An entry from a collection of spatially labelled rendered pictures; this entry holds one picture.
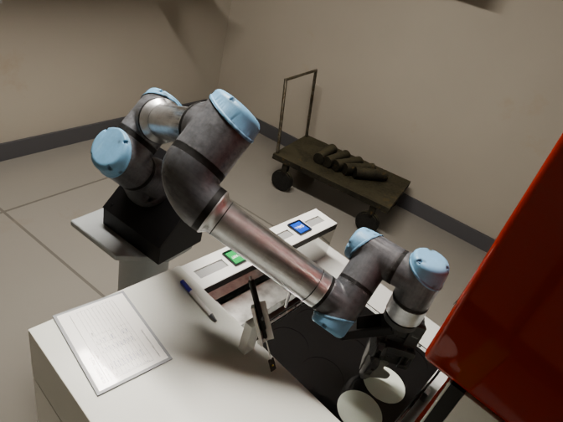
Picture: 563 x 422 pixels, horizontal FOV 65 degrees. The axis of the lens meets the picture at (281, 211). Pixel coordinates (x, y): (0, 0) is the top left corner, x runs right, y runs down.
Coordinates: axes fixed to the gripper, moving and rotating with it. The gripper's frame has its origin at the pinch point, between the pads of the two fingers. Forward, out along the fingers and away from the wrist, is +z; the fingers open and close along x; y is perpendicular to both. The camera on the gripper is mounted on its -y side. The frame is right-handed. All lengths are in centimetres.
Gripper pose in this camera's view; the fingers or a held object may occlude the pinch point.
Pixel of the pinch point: (360, 373)
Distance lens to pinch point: 110.1
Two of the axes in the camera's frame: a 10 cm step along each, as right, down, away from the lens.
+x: 1.6, -5.1, 8.5
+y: 9.6, 2.8, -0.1
